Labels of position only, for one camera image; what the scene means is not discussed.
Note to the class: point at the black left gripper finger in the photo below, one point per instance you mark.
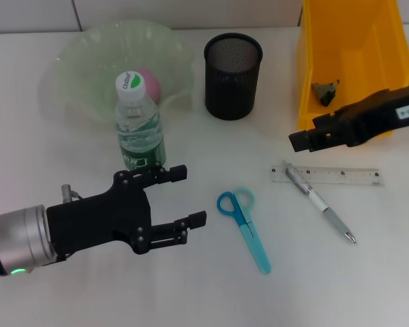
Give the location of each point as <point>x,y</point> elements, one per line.
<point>177,172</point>
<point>197,219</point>

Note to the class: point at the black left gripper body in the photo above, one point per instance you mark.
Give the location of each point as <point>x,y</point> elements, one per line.
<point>102,218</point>

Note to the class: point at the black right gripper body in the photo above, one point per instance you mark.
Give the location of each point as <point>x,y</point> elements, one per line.
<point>378,116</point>

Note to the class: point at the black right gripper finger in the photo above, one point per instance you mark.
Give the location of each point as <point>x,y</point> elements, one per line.
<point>327,122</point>
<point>301,141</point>

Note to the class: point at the green plastic wrapper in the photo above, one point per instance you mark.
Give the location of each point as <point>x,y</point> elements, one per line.
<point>325,92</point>

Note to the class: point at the clear green-label water bottle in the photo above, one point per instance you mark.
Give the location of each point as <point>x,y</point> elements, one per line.
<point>139,136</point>

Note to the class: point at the pink toy peach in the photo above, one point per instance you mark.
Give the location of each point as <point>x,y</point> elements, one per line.
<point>151,85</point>

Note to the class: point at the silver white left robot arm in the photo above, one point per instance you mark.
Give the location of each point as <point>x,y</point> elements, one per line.
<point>20,235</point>

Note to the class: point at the blue scissors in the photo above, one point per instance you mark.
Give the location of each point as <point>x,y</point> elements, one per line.
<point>249,235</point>

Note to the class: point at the transparent plastic ruler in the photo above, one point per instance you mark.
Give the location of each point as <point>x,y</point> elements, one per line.
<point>344,175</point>

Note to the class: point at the white grey ballpoint pen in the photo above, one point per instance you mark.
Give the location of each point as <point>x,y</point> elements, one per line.
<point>330,213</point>

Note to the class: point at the black mesh pen holder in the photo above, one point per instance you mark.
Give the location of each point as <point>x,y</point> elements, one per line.
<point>231,92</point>

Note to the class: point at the translucent green fruit plate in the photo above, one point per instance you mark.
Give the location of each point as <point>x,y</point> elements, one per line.
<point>88,61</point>

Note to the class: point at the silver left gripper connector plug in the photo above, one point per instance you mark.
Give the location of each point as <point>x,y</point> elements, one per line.
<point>66,192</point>

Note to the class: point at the yellow plastic bin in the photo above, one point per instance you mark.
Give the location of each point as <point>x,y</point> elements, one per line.
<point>361,51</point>

